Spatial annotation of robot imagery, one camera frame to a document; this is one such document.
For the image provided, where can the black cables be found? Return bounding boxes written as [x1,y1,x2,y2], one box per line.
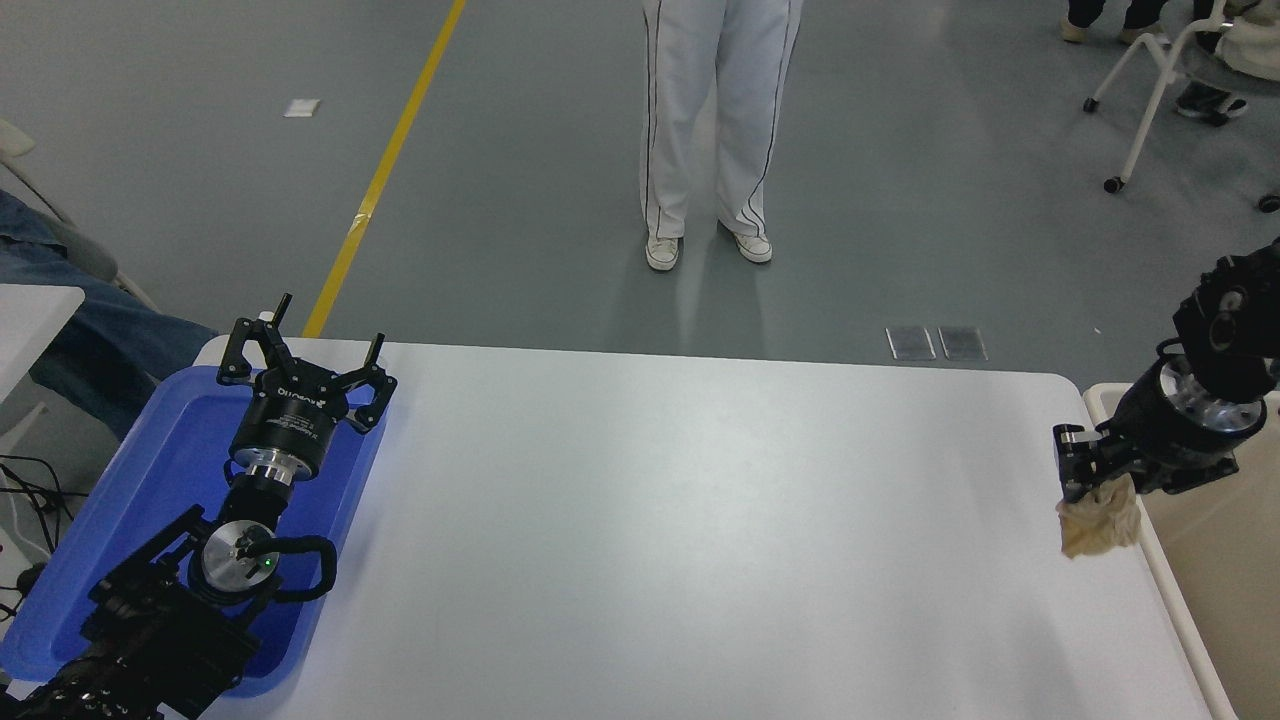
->
[0,455,81,621]

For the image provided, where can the person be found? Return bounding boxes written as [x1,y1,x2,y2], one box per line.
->
[0,188,219,441]
[1060,0,1171,46]
[640,0,804,272]
[1176,0,1280,126]

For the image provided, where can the blue plastic tray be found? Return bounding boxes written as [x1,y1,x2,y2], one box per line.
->
[0,365,389,698]

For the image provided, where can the small white side table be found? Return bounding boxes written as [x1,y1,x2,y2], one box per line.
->
[0,283,87,561]

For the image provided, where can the large pale bin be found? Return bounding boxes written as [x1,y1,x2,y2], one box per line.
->
[1085,383,1280,720]

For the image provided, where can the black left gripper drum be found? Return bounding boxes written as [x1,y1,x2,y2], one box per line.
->
[230,371,352,471]

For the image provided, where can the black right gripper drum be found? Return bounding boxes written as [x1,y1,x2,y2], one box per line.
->
[1104,364,1252,480]

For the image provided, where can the white wheeled chair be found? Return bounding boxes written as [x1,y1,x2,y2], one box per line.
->
[1084,0,1280,214]

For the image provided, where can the pale chair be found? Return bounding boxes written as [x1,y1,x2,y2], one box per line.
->
[0,118,161,311]

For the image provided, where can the tan paper ball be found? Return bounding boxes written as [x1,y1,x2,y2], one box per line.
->
[1057,475,1143,559]

